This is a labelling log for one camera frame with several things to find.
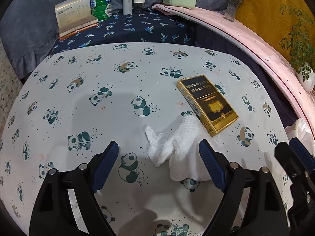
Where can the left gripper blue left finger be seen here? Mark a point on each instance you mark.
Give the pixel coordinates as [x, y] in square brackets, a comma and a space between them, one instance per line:
[102, 165]

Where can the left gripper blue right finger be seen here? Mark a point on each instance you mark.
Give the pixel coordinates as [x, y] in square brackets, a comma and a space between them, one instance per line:
[215, 163]

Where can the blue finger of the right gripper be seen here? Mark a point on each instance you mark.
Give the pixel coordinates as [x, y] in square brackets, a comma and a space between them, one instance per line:
[302, 153]

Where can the white paper towel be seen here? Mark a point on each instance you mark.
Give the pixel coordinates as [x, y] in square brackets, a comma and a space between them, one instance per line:
[181, 149]

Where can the gold black cigarette box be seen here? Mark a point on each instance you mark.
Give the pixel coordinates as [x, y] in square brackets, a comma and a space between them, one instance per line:
[211, 107]

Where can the panda print tablecloth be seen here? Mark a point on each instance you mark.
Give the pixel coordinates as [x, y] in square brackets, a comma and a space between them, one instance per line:
[76, 102]

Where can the pink bed sheet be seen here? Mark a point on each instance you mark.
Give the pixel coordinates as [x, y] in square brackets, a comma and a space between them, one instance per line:
[260, 51]

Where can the white potted green plant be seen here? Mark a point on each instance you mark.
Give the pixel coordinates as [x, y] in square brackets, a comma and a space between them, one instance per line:
[299, 45]

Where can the mustard yellow blanket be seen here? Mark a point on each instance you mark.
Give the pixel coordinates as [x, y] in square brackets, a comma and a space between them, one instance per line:
[265, 19]

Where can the navy patterned cloth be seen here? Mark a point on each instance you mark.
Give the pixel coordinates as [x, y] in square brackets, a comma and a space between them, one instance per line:
[149, 26]

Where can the green striped can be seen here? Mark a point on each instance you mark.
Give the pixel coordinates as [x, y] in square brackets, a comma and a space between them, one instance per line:
[101, 9]

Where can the white tall tube bottle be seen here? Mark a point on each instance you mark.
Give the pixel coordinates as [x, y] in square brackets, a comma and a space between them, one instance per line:
[127, 7]

